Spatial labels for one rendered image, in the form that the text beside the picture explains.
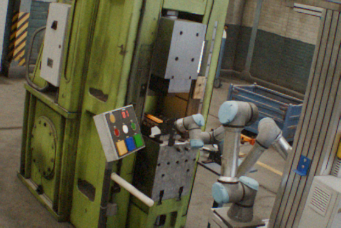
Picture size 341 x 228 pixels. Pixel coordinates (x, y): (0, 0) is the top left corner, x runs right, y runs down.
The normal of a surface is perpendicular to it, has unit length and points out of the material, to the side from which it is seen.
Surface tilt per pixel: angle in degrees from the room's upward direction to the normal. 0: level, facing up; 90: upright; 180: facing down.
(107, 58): 89
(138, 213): 89
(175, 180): 90
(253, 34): 90
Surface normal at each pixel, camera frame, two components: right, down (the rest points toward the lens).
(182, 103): -0.76, 0.04
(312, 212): -0.89, -0.04
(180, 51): 0.63, 0.30
